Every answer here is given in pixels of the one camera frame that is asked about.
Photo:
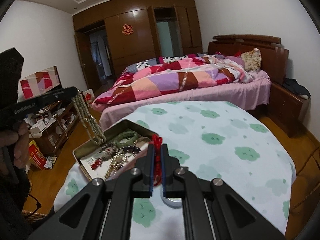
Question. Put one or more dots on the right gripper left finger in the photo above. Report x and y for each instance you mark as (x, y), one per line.
(102, 209)

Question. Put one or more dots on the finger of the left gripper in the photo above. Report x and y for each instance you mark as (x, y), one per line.
(32, 105)

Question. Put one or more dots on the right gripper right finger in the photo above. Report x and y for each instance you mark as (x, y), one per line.
(212, 209)

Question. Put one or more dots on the white jade bangle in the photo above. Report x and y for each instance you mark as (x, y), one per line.
(169, 198)

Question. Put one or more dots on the green jade bangle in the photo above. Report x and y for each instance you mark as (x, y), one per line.
(125, 138)

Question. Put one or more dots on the red string charm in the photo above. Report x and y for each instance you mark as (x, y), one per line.
(157, 170)

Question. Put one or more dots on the silver bangle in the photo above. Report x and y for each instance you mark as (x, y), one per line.
(142, 140)

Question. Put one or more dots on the person's left hand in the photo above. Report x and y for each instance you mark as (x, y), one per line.
(20, 140)

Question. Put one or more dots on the red white patterned box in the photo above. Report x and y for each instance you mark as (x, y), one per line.
(40, 82)

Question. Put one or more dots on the cluttered low wooden shelf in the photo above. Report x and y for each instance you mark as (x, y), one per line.
(52, 126)

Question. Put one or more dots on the paper leaflet in tin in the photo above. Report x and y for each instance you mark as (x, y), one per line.
(109, 161)

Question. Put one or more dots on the pink metal tin box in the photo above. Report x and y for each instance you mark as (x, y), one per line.
(124, 125)

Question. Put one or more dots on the red cardboard box on floor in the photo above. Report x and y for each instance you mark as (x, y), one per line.
(35, 156)

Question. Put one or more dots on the green cloud print tablecloth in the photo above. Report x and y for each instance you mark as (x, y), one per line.
(215, 140)

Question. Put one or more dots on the red double happiness sticker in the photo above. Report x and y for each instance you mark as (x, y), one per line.
(127, 29)

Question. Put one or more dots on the dark wooden wardrobe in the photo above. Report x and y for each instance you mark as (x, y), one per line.
(143, 44)

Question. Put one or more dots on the wooden nightstand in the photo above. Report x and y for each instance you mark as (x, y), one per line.
(286, 109)

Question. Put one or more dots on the patchwork quilt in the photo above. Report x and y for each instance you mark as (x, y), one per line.
(137, 84)

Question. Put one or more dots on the dark clothes on nightstand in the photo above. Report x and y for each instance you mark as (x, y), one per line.
(293, 86)

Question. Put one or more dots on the floral pillow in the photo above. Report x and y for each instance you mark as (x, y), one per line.
(252, 60)

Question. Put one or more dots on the wooden bed with pink sheet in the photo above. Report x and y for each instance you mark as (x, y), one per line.
(247, 96)

